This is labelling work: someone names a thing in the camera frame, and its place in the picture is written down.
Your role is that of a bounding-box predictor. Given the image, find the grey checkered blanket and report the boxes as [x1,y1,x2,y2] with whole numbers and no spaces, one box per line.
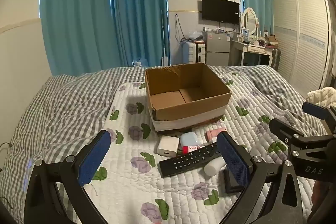
[0,65,315,224]

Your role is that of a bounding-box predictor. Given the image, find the clear plastic bag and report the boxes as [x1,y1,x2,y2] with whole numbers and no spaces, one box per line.
[188,31,204,42]

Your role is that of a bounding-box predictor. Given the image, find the silver mini fridge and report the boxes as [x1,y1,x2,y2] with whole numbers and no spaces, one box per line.
[203,31,233,66]

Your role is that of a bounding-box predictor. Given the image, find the oval white vanity mirror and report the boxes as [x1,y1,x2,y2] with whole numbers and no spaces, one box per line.
[241,7,258,35]

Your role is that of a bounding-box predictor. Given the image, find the small black box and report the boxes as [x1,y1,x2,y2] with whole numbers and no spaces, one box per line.
[224,168,246,194]

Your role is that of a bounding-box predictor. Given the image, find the white bottle with red cap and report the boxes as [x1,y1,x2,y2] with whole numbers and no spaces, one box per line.
[178,145,208,155]

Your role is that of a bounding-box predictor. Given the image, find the white louvered wardrobe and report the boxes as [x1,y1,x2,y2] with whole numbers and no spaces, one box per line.
[272,0,334,88]

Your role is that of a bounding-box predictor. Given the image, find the person's right hand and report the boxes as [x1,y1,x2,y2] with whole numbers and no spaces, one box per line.
[311,181,336,224]

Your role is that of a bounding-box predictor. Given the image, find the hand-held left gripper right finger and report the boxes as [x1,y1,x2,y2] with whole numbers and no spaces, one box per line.
[217,132,304,224]

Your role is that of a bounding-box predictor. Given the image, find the white dressing table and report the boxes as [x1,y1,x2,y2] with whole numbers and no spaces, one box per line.
[230,39,273,67]

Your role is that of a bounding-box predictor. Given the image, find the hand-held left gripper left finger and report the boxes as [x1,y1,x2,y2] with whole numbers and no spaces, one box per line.
[24,130,112,224]

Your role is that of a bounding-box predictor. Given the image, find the black remote control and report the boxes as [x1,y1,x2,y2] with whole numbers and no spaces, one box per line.
[159,143,222,178]

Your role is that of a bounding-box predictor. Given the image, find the silver suitcase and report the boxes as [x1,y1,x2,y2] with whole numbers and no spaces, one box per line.
[272,48,282,69]

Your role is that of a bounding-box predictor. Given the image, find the plain white bottle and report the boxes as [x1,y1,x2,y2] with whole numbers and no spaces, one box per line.
[204,157,227,177]

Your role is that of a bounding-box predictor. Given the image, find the clear water jug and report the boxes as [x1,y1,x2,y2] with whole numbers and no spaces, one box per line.
[131,57,147,67]

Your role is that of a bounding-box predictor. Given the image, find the white charger adapter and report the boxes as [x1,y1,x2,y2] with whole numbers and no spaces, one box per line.
[157,135,180,157]

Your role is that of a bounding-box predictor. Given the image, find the small pink box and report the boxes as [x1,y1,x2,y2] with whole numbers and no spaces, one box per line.
[205,127,227,143]

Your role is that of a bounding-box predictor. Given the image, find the cardboard box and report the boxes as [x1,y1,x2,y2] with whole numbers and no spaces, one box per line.
[144,63,232,135]

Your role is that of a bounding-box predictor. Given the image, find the hanging wall cables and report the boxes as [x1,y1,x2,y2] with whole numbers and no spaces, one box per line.
[175,14,184,43]

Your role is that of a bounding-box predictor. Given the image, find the light blue suitcase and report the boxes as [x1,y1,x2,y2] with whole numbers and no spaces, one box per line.
[182,40,206,64]

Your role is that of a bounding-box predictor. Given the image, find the white cloth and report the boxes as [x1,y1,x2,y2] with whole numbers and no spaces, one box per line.
[307,86,336,106]

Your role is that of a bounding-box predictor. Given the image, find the light blue earbuds case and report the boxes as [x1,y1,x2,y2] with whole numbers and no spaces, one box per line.
[180,132,200,148]

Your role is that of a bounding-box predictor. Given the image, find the wide teal curtain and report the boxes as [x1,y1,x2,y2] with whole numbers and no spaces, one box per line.
[39,0,118,76]

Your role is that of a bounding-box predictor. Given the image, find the floral quilted mat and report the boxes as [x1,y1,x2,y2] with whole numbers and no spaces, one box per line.
[84,74,315,224]

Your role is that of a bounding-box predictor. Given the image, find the black wall television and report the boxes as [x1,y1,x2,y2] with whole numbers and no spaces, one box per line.
[201,0,240,25]

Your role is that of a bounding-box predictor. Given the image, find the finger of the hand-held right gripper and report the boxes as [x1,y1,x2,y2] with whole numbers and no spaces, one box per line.
[302,101,336,132]
[269,118,307,147]

